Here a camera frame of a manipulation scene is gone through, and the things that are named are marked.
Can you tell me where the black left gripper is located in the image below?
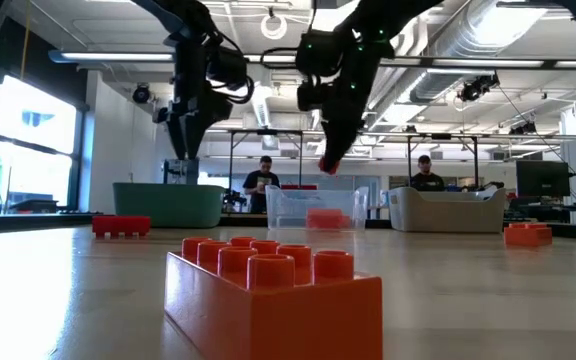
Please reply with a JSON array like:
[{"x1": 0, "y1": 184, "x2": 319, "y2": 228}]
[{"x1": 156, "y1": 92, "x2": 234, "y2": 161}]

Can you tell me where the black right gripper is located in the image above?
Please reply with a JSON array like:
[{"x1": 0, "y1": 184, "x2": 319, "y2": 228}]
[{"x1": 319, "y1": 42, "x2": 394, "y2": 174}]

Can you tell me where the small square orange block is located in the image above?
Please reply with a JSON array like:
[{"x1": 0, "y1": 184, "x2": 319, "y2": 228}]
[{"x1": 317, "y1": 156, "x2": 340, "y2": 176}]

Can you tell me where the red building block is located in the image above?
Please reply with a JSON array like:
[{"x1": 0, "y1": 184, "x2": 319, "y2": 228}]
[{"x1": 91, "y1": 215, "x2": 152, "y2": 239}]

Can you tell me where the teal plastic bin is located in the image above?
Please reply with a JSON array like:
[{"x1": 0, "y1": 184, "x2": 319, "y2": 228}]
[{"x1": 112, "y1": 182, "x2": 227, "y2": 229}]

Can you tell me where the clear plastic bin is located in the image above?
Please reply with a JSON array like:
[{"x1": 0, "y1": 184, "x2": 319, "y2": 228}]
[{"x1": 265, "y1": 184, "x2": 370, "y2": 231}]

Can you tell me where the person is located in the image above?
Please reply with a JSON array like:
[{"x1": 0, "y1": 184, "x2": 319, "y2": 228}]
[
  {"x1": 410, "y1": 154, "x2": 447, "y2": 192},
  {"x1": 242, "y1": 155, "x2": 282, "y2": 214}
]

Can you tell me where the overhead light bar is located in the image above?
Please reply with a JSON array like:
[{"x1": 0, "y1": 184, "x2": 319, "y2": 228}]
[{"x1": 47, "y1": 49, "x2": 576, "y2": 70}]

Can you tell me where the white plastic bin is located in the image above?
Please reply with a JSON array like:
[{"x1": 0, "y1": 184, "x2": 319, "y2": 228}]
[{"x1": 388, "y1": 186, "x2": 507, "y2": 233}]

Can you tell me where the large window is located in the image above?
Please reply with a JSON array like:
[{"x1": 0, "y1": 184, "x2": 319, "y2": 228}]
[{"x1": 0, "y1": 82, "x2": 87, "y2": 214}]

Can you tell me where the black metal station frame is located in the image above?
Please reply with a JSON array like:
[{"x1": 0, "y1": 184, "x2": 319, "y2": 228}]
[
  {"x1": 228, "y1": 128, "x2": 305, "y2": 192},
  {"x1": 406, "y1": 132, "x2": 481, "y2": 189}
]

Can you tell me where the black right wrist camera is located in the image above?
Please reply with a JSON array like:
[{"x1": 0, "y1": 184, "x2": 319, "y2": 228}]
[{"x1": 295, "y1": 28, "x2": 342, "y2": 76}]

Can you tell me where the white coiled cable ring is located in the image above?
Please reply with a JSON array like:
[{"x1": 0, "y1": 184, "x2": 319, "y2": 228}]
[{"x1": 259, "y1": 11, "x2": 289, "y2": 41}]

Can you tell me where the silver ventilation duct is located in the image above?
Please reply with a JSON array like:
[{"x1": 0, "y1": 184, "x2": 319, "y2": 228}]
[{"x1": 407, "y1": 0, "x2": 552, "y2": 104}]

